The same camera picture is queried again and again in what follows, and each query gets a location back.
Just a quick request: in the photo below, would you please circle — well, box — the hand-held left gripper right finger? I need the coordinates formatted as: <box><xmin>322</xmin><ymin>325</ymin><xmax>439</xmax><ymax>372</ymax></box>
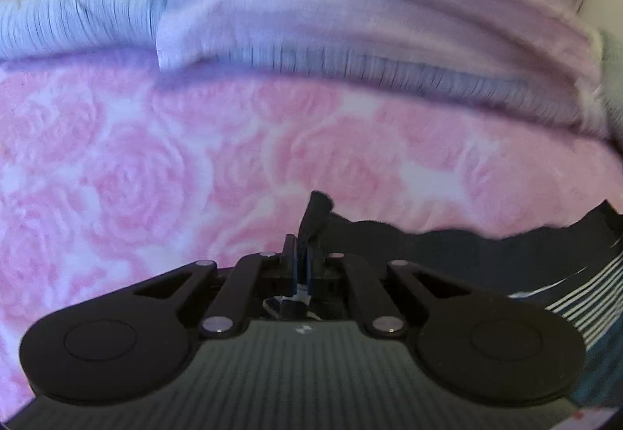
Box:
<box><xmin>301</xmin><ymin>240</ymin><xmax>487</xmax><ymax>339</ymax></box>

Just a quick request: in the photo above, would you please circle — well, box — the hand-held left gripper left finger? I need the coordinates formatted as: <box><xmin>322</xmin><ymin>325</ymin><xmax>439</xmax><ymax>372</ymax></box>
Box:
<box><xmin>131</xmin><ymin>234</ymin><xmax>297</xmax><ymax>339</ymax></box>

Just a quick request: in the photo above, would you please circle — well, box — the dark striped cloth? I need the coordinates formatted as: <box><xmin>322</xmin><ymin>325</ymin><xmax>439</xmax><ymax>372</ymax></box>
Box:
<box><xmin>263</xmin><ymin>190</ymin><xmax>623</xmax><ymax>411</ymax></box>

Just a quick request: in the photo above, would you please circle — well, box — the pink rose-pattern blanket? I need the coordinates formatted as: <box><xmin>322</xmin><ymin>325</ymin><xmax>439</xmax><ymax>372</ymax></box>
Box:
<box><xmin>0</xmin><ymin>48</ymin><xmax>623</xmax><ymax>411</ymax></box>

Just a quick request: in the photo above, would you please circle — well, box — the folded lilac blanket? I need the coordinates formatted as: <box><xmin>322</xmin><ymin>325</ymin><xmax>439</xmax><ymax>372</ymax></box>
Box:
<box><xmin>156</xmin><ymin>0</ymin><xmax>609</xmax><ymax>139</ymax></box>

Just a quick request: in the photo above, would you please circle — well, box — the white ribbed pillow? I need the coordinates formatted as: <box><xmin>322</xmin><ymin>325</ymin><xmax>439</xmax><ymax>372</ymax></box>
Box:
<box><xmin>0</xmin><ymin>0</ymin><xmax>176</xmax><ymax>62</ymax></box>

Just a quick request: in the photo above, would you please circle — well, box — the grey-green cloth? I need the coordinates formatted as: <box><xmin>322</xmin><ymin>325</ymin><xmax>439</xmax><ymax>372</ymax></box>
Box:
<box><xmin>596</xmin><ymin>28</ymin><xmax>623</xmax><ymax>141</ymax></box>

